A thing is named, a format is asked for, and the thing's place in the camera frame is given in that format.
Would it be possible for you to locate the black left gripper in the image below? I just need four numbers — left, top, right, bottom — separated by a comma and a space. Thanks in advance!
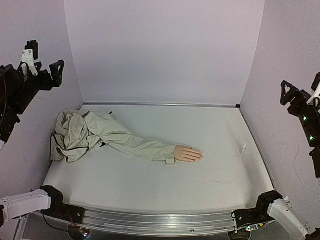
11, 59, 66, 113

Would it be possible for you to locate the clear nail polish bottle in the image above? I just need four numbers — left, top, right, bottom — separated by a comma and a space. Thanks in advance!
239, 147, 247, 154

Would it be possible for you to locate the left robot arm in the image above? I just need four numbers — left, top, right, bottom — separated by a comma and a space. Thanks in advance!
0, 60, 65, 148

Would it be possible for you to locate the beige zip jacket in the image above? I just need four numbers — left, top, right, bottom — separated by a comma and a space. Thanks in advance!
50, 109, 176, 165

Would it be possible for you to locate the mannequin hand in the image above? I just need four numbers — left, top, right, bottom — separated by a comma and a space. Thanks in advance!
174, 145, 203, 163

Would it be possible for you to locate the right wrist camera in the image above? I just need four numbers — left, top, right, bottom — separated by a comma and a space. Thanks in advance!
306, 72, 320, 110

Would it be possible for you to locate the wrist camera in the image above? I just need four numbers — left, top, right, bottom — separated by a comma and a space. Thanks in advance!
306, 72, 320, 110
19, 40, 39, 76

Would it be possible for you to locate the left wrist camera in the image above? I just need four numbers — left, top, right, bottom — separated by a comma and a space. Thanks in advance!
19, 40, 39, 76

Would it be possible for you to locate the aluminium rear table rail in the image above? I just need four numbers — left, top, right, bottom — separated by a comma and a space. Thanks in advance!
83, 102, 241, 109

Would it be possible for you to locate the aluminium front table rail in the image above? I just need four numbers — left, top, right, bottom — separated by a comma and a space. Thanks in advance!
22, 199, 298, 237

